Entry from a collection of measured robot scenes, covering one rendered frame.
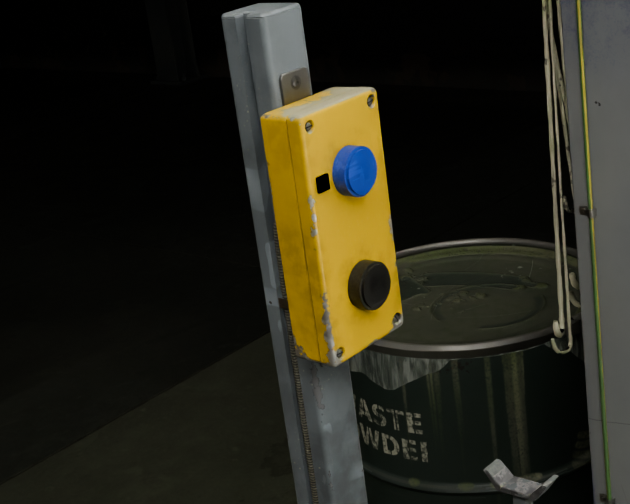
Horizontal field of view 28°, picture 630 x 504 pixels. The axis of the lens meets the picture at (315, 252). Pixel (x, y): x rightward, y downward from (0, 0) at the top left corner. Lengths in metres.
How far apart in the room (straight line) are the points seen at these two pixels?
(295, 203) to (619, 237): 0.57
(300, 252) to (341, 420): 0.23
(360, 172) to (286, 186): 0.07
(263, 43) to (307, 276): 0.23
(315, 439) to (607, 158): 0.54
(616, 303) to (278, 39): 0.67
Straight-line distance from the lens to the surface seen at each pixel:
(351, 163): 1.20
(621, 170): 1.62
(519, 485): 1.41
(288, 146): 1.19
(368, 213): 1.26
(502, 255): 2.73
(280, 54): 1.23
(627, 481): 1.81
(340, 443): 1.38
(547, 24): 1.68
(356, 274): 1.25
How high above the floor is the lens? 1.82
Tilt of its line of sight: 19 degrees down
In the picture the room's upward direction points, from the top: 8 degrees counter-clockwise
